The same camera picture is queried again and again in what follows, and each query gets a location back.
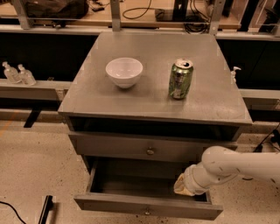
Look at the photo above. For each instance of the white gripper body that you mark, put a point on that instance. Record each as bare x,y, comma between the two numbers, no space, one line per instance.
189,179

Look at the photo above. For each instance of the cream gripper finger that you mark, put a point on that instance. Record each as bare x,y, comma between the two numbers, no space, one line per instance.
185,192
179,186

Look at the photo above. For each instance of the grey drawer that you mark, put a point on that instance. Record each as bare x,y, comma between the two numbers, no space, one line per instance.
156,148
130,186

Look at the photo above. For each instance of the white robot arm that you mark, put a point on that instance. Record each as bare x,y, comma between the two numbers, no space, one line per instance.
218,165

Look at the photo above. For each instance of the grey top drawer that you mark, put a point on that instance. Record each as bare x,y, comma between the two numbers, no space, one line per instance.
156,148

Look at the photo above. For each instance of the grey drawer cabinet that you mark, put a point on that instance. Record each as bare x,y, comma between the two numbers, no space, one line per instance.
213,108

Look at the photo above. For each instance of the green soda can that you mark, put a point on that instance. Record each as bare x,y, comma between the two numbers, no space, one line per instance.
180,78

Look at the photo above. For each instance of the white pump bottle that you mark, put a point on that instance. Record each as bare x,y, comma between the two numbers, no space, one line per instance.
233,73

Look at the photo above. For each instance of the white ceramic bowl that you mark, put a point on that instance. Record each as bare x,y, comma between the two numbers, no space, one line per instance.
124,72

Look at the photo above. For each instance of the black floor stand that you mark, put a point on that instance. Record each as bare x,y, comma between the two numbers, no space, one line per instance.
47,207

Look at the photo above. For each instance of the black box on shelf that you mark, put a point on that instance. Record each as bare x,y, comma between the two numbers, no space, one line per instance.
170,15

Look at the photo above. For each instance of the clear bottle far left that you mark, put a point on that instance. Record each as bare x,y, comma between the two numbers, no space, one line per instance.
11,73

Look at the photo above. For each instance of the black bag on shelf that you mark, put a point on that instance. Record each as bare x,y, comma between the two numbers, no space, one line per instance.
69,9

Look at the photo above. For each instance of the coiled black cables shelf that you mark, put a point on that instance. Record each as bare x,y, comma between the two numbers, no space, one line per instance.
196,21

